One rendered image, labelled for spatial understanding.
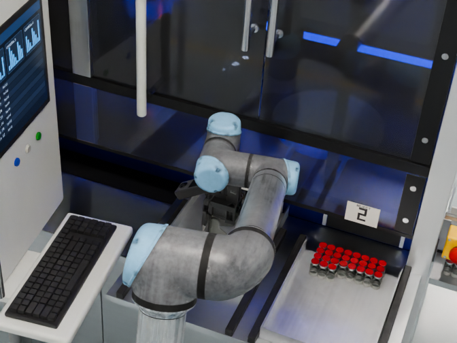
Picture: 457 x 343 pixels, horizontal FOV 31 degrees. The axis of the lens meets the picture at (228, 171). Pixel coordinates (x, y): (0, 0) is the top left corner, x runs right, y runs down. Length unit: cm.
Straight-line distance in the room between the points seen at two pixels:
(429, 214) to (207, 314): 59
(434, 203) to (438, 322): 135
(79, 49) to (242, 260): 98
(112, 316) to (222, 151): 113
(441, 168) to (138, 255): 86
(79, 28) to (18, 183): 42
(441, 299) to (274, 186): 189
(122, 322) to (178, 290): 136
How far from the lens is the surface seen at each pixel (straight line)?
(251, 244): 145
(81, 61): 224
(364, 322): 206
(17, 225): 222
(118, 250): 231
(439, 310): 343
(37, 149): 223
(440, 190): 205
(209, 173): 175
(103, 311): 280
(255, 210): 157
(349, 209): 214
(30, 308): 214
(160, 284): 143
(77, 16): 218
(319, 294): 211
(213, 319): 202
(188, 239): 143
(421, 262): 220
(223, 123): 184
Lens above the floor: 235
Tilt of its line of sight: 37 degrees down
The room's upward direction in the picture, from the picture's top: 4 degrees clockwise
